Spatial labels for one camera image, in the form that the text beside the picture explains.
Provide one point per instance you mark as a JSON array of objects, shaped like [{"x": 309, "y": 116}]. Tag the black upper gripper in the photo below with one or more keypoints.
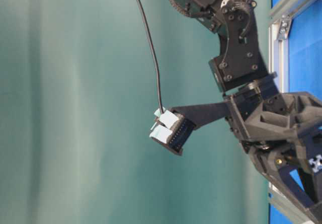
[{"x": 281, "y": 134}]

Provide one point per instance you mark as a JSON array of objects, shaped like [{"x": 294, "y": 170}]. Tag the black gripper finger taped pad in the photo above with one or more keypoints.
[{"x": 174, "y": 126}]

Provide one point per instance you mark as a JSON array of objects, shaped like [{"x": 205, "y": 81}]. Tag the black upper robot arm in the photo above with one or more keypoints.
[{"x": 235, "y": 24}]

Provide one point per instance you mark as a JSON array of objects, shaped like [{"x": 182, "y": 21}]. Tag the aluminium extrusion frame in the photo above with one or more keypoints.
[{"x": 278, "y": 58}]

